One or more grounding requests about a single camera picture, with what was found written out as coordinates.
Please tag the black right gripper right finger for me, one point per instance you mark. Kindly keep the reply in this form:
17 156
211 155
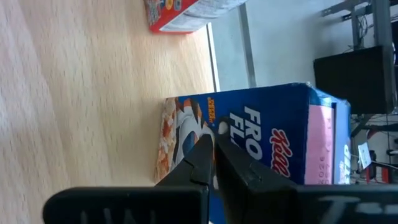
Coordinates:
248 193

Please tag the Froot Loops cereal box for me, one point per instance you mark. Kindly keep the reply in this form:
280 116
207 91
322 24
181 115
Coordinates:
174 18

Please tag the Frosted Flakes cereal box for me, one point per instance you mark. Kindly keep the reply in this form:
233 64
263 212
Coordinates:
264 112

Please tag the wooden shelf black frame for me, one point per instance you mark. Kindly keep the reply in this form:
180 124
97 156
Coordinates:
93 93

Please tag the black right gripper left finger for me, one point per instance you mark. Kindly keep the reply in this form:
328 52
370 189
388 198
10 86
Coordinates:
192 174

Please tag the black cabinet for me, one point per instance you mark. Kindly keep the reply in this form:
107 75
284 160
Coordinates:
354 77

